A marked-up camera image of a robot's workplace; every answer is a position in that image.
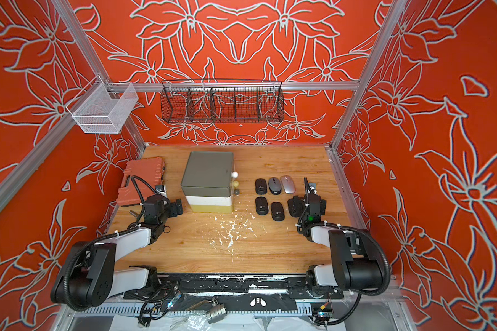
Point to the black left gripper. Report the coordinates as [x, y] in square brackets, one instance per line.
[172, 206]

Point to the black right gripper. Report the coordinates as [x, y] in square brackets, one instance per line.
[310, 197]

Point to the white pink computer mouse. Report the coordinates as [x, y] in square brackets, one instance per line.
[288, 184]

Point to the grey black computer mouse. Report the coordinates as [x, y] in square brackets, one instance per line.
[275, 186]

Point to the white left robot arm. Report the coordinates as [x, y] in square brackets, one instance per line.
[88, 276]

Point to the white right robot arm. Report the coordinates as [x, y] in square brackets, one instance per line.
[358, 263]

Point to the red plastic tool case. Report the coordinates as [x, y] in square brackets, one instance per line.
[142, 176]

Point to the metal cylindrical fitting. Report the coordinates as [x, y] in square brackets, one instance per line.
[216, 313]

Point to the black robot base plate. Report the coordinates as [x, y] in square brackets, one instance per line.
[239, 293]

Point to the black wire wall basket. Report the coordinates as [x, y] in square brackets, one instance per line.
[222, 102]

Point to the white mesh wall basket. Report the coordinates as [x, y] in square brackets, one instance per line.
[103, 108]

